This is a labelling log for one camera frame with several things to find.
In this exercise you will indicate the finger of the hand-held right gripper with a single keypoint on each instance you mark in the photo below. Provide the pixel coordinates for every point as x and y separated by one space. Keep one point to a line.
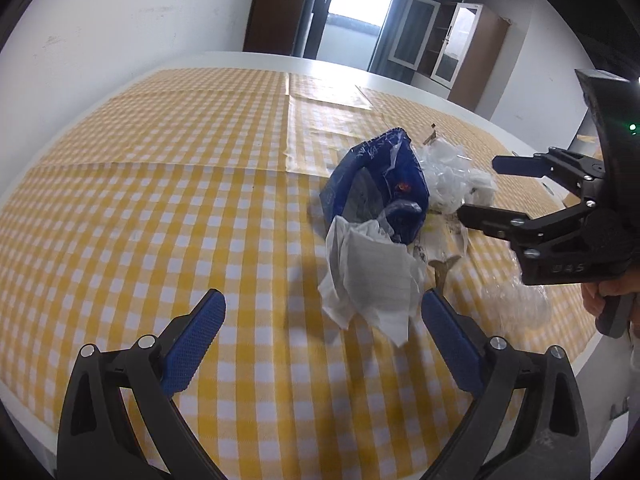
492 220
517 165

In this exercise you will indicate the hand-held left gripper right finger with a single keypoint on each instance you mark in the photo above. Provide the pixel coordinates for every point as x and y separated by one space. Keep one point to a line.
452 340

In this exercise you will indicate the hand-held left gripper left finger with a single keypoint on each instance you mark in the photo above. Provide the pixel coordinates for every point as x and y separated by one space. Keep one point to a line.
195 345

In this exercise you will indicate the clear plastic wrap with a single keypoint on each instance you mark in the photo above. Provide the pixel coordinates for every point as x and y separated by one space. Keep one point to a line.
442 180

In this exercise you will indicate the brown paper scrap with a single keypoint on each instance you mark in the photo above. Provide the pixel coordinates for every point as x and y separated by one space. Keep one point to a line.
442 272

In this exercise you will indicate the clear plastic bag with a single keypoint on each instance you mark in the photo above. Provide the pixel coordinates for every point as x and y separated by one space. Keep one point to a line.
515 300

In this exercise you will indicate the small brown cardboard scrap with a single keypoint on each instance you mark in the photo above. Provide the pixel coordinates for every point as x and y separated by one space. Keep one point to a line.
431 135

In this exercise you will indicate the white lined paper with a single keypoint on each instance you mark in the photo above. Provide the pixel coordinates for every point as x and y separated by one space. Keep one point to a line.
370 275

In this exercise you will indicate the blue plastic bag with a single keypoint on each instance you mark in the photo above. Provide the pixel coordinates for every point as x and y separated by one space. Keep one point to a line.
360 170

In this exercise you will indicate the person's right hand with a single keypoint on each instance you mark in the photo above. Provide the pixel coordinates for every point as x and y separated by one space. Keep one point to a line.
592 297

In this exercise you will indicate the brown cardboard box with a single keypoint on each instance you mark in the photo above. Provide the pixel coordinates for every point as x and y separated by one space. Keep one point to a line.
586 141

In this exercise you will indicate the wooden cabinet with glass doors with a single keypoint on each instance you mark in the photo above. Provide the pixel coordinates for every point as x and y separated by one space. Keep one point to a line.
480 45

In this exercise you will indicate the yellow checked tablecloth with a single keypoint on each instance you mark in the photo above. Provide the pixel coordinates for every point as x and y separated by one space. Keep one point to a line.
150 185

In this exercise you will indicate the clear plastic sheet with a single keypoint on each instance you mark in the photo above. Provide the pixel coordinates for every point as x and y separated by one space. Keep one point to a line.
325 90

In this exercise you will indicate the dark balcony door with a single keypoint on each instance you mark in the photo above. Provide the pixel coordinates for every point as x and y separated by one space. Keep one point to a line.
312 10

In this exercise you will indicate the brown wooden wardrobe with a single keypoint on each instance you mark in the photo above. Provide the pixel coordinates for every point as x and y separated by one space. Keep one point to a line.
275 5

